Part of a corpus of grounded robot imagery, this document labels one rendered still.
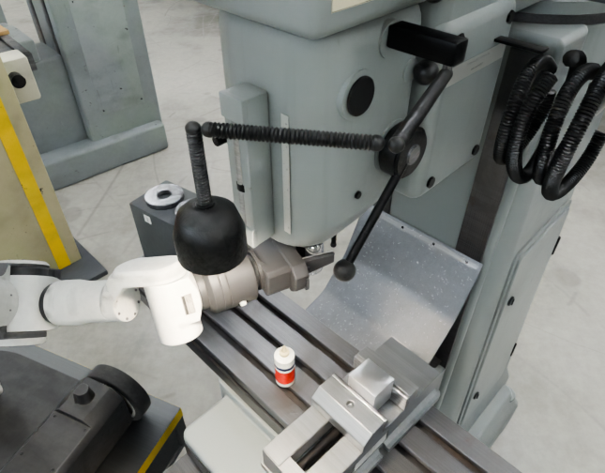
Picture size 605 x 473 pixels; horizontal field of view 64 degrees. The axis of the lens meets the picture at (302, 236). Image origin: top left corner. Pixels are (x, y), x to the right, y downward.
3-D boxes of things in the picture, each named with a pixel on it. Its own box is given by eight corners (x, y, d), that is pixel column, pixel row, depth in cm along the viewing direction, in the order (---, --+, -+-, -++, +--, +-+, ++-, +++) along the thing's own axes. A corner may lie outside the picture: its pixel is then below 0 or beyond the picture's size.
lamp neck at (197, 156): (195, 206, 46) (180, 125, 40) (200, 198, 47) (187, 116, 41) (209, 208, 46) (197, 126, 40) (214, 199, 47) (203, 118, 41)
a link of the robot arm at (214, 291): (224, 261, 70) (144, 286, 66) (240, 327, 73) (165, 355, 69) (204, 242, 80) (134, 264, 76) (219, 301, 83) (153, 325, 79)
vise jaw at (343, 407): (362, 453, 81) (364, 442, 79) (310, 404, 88) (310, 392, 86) (385, 430, 84) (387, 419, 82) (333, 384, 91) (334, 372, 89)
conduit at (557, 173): (542, 228, 68) (602, 83, 54) (442, 181, 76) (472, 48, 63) (592, 175, 78) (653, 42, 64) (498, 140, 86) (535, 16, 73)
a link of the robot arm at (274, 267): (310, 260, 72) (234, 286, 68) (310, 304, 78) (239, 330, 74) (275, 213, 80) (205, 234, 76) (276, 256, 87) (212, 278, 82)
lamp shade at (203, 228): (166, 270, 48) (154, 221, 44) (190, 225, 53) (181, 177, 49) (237, 279, 47) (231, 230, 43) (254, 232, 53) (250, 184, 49)
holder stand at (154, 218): (206, 296, 118) (195, 233, 105) (144, 260, 127) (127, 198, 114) (239, 267, 125) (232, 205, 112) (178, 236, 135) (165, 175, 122)
